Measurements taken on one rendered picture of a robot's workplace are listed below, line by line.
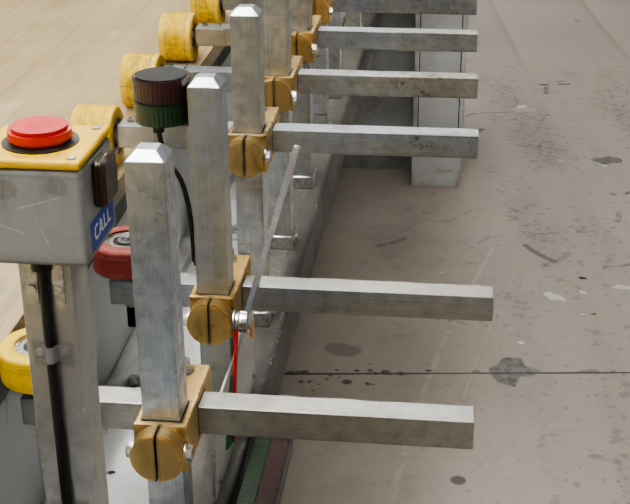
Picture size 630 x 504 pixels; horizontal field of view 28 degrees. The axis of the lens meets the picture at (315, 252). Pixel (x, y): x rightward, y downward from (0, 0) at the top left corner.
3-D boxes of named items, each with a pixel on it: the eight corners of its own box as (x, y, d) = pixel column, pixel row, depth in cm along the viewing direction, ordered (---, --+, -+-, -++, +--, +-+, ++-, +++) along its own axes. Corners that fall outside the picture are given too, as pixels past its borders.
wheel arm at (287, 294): (490, 315, 143) (492, 281, 141) (491, 329, 140) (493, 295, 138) (118, 297, 147) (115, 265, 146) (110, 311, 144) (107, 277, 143)
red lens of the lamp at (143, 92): (196, 87, 133) (195, 67, 132) (184, 105, 127) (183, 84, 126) (140, 86, 133) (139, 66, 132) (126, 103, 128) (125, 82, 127)
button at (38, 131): (81, 140, 80) (79, 115, 79) (63, 162, 77) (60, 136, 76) (21, 138, 81) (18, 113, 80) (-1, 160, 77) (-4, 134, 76)
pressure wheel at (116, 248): (174, 310, 150) (168, 222, 145) (158, 342, 143) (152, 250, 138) (108, 307, 151) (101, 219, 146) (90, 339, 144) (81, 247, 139)
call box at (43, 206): (118, 234, 84) (110, 123, 81) (89, 279, 78) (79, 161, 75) (17, 229, 85) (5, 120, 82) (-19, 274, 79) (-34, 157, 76)
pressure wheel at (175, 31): (195, 2, 208) (188, 38, 204) (202, 36, 215) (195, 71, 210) (160, 2, 209) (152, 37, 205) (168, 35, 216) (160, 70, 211)
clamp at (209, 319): (252, 292, 149) (251, 254, 147) (232, 347, 137) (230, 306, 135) (205, 290, 149) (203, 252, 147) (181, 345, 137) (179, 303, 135)
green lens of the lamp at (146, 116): (197, 110, 134) (196, 90, 133) (185, 128, 128) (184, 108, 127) (142, 108, 134) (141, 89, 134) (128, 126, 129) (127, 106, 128)
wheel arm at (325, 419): (472, 439, 121) (474, 400, 119) (472, 458, 118) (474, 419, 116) (34, 413, 125) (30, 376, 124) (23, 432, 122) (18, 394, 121)
